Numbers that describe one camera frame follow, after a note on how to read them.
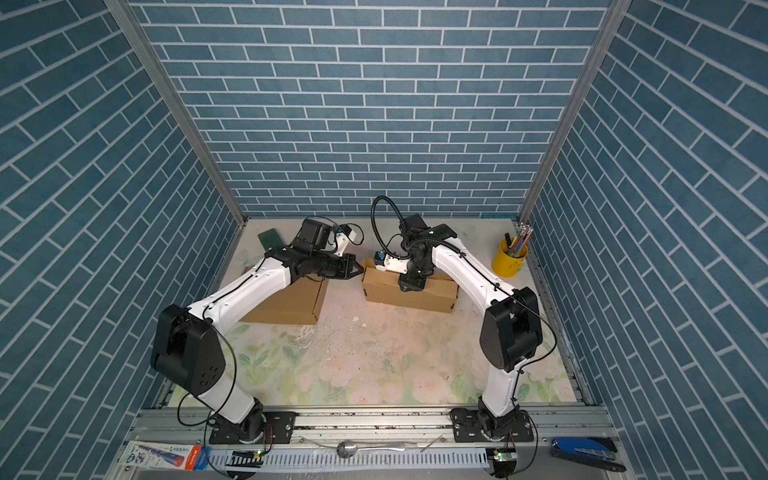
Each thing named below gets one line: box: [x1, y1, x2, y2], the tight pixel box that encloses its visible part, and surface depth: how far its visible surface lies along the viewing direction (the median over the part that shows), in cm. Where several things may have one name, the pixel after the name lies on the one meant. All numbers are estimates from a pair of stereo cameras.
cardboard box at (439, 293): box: [362, 258, 459, 313], surface depth 85 cm
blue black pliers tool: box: [551, 437, 627, 472], surface depth 71 cm
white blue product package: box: [118, 440, 211, 471], surface depth 71 cm
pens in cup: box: [504, 225, 534, 258], surface depth 100 cm
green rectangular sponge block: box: [258, 228, 285, 252], surface depth 115 cm
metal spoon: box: [336, 441, 415, 459], surface depth 71 cm
